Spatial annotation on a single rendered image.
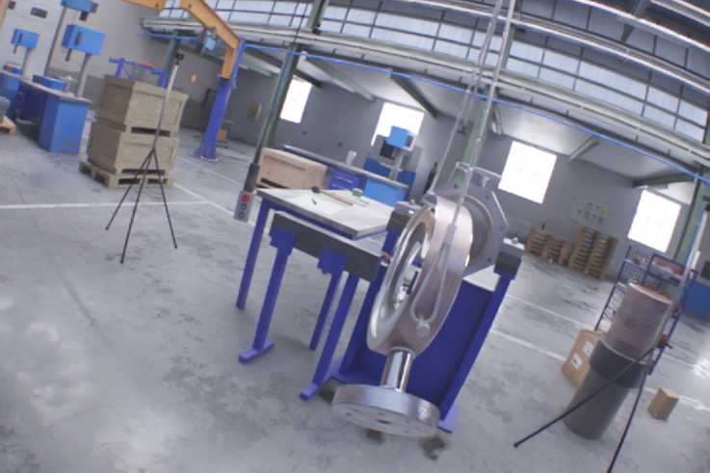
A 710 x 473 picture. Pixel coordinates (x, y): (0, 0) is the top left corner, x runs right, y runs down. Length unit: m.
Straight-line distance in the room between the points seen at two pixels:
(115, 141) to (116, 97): 0.56
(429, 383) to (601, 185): 12.01
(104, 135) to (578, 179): 12.86
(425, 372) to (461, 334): 0.33
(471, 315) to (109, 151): 4.52
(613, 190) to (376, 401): 13.50
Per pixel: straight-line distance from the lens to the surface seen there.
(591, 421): 2.98
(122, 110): 5.18
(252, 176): 1.58
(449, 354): 2.34
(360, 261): 1.89
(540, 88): 8.21
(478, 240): 1.87
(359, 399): 0.67
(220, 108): 9.31
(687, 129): 9.55
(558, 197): 13.61
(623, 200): 14.06
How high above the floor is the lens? 1.33
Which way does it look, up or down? 9 degrees down
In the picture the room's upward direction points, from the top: 18 degrees clockwise
